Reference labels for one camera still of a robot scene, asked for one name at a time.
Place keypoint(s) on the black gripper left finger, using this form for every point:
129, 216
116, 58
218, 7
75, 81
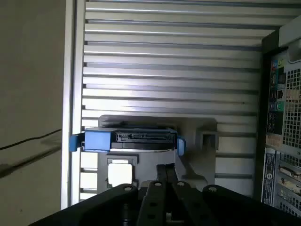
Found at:
154, 195

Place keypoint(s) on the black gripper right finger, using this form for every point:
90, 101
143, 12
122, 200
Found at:
185, 202

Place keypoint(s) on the hard disk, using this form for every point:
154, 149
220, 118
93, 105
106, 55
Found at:
97, 140

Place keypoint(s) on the grey parts rack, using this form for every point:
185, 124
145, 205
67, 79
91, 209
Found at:
150, 160

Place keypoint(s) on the silver CPU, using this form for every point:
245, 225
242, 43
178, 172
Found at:
119, 173

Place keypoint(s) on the open PC case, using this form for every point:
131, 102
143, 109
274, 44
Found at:
274, 164

